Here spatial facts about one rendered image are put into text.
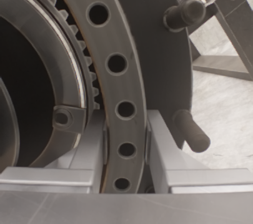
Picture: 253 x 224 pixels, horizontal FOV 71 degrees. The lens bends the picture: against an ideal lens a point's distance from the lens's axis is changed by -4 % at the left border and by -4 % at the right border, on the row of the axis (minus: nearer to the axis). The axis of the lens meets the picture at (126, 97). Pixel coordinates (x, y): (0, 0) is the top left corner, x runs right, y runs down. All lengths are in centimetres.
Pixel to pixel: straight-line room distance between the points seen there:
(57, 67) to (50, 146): 10
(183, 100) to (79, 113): 12
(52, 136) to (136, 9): 17
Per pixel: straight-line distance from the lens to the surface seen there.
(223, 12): 132
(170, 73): 18
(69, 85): 22
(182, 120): 18
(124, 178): 16
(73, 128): 23
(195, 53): 241
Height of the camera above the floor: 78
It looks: 14 degrees down
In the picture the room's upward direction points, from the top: 40 degrees counter-clockwise
